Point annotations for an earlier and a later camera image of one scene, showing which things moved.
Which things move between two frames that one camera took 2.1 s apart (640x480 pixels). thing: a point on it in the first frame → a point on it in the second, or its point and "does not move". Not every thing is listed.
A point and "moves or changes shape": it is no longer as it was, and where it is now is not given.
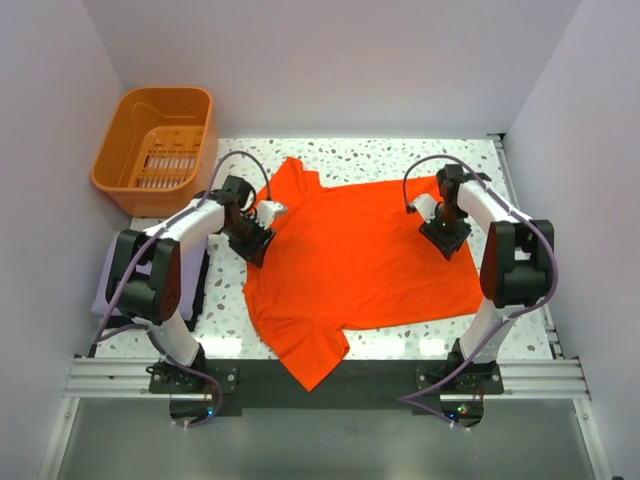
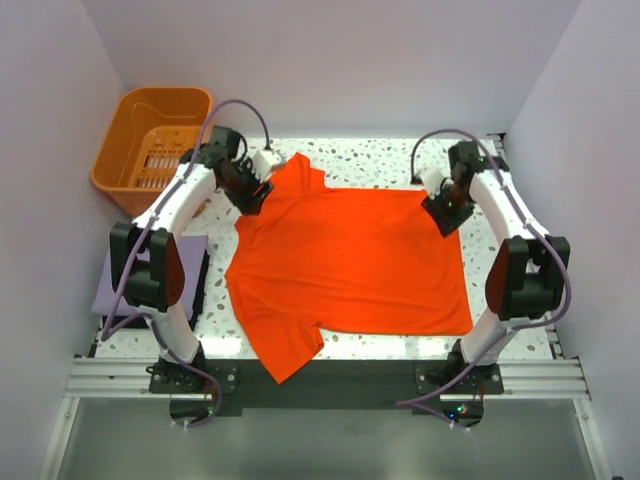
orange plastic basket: (159, 155) does not move
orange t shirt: (347, 256) moves or changes shape
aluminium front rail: (130, 378) does not move
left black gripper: (254, 251) → (250, 204)
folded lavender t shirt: (191, 260) does not move
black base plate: (207, 392) does not move
